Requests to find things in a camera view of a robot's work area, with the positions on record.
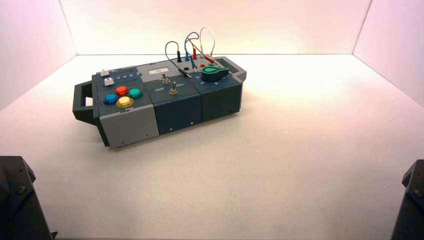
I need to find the yellow round push button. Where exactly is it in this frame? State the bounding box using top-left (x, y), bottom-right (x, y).
top-left (116, 96), bottom-right (135, 109)

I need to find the blue round push button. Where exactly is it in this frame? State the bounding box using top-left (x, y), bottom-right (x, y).
top-left (102, 93), bottom-right (120, 106)

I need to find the grey and blue task box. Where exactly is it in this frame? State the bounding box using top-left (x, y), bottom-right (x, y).
top-left (72, 56), bottom-right (248, 149)

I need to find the green rotary knob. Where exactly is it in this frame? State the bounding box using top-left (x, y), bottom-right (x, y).
top-left (201, 65), bottom-right (230, 83)

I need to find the blue banana plug cable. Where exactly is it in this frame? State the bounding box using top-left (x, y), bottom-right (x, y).
top-left (184, 31), bottom-right (200, 74)

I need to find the red banana plug cable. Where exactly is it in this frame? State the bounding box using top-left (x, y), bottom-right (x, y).
top-left (188, 38), bottom-right (216, 64)

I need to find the black banana plug cable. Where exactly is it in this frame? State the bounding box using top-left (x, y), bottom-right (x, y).
top-left (164, 41), bottom-right (193, 79)

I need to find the white banana plug cable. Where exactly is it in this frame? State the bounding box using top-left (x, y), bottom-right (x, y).
top-left (199, 26), bottom-right (216, 57)

